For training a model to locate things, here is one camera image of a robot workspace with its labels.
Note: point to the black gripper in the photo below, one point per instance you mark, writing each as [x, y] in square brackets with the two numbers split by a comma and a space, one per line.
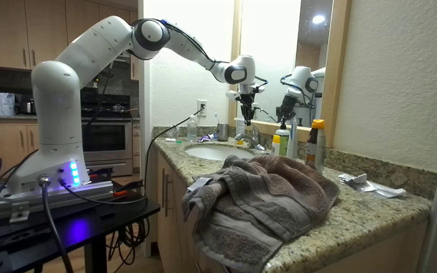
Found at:
[248, 105]

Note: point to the chrome tap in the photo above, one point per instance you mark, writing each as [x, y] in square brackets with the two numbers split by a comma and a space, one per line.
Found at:
[249, 142]

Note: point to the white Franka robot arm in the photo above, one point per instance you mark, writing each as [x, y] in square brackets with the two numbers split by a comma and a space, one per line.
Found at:
[57, 101]

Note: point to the metal toothbrush cup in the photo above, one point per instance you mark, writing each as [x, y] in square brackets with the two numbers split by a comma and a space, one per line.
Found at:
[222, 133]

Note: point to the small white bottle yellow cap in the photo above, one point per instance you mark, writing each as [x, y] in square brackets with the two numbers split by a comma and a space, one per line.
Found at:
[275, 146]

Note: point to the green soap pump bottle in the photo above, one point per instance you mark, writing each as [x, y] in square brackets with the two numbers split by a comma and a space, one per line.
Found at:
[283, 140]

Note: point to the white oval sink basin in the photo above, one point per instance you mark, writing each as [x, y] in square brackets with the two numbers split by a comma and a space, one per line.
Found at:
[213, 152]

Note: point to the white blue tube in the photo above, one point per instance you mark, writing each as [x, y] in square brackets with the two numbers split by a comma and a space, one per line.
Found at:
[293, 140]

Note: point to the clear bottle white cap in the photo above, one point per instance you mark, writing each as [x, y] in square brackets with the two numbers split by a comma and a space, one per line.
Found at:
[192, 128]

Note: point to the brown bottle orange cap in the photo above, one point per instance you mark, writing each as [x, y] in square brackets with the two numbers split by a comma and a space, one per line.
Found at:
[316, 146]

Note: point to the grey brown towel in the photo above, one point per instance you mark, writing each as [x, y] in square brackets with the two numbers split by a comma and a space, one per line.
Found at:
[258, 207]

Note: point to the wooden framed mirror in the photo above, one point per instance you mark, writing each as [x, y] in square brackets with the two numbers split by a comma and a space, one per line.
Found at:
[337, 77]

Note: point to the wooden vanity cabinet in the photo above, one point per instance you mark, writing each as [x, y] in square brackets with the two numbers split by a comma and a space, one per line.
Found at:
[170, 222]

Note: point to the crumpled clear plastic wrapper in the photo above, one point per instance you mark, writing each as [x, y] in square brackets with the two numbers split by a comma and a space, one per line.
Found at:
[372, 186]

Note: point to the stainless steel oven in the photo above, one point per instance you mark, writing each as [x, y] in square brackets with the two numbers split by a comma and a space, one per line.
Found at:
[107, 139]

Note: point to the orange clamp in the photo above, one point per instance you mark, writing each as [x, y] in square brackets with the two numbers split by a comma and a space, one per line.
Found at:
[123, 193]

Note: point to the black robot table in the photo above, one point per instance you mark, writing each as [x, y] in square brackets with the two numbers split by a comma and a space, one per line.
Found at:
[76, 225]

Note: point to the dark kitchen kettle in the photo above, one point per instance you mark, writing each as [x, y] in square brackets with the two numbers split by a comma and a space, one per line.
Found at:
[25, 107]

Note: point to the wooden kitchen base cabinets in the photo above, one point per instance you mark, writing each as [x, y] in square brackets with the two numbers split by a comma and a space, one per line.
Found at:
[6, 145]

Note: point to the white wall outlet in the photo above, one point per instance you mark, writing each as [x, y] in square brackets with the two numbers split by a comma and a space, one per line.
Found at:
[202, 105]

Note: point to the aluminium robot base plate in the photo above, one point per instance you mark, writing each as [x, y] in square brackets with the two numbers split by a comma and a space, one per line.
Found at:
[52, 196]

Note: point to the wooden kitchen wall cabinets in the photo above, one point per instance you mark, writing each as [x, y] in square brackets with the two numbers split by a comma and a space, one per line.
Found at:
[22, 33]

